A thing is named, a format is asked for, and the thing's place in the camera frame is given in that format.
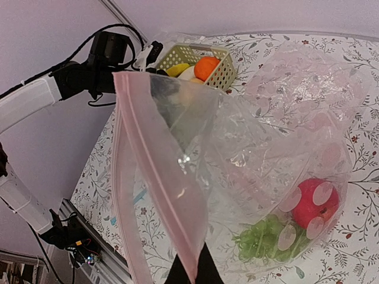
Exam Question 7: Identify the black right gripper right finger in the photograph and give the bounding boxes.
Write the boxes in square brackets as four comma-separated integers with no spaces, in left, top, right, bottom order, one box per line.
[195,243,224,284]

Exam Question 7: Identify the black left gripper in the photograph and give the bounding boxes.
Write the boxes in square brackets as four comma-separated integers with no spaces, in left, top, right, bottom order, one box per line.
[56,31,136,99]

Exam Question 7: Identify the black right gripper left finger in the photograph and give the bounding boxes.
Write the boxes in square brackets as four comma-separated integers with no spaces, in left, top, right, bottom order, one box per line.
[167,255,190,284]

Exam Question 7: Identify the yellow toy banana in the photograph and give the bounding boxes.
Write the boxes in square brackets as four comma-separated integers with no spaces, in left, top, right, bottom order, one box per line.
[166,63,190,78]

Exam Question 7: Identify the green toy grapes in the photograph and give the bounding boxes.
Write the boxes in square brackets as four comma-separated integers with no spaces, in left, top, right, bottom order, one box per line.
[232,214,310,263]

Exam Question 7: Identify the clear pink-zipper zip bag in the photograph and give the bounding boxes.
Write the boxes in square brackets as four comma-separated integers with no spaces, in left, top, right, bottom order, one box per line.
[111,42,370,283]

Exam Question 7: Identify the red toy apple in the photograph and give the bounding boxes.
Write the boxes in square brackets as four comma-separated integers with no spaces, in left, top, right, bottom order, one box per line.
[291,178,339,229]

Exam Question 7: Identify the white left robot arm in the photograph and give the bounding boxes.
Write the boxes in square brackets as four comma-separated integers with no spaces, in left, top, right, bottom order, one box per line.
[1,27,134,235]

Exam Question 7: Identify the clear blue-zipper zip bag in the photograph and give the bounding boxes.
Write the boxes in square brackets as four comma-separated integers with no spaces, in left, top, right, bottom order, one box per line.
[110,184,147,227]

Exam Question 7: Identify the cream perforated plastic basket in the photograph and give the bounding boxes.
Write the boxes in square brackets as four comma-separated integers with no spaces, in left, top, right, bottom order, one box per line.
[156,43,237,91]

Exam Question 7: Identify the orange toy orange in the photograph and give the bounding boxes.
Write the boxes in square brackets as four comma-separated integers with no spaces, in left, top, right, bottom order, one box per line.
[194,56,220,82]

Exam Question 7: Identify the floral patterned table mat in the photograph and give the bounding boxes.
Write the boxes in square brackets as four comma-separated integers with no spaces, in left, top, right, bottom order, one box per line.
[70,33,378,283]

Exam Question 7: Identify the aluminium left corner post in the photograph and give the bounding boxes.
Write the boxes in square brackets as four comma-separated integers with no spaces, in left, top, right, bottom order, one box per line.
[98,0,147,43]

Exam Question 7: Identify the aluminium front rail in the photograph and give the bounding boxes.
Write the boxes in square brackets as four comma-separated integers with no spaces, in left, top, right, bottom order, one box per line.
[59,199,133,284]

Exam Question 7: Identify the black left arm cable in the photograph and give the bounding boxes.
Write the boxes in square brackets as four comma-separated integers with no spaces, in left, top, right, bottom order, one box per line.
[0,23,146,98]

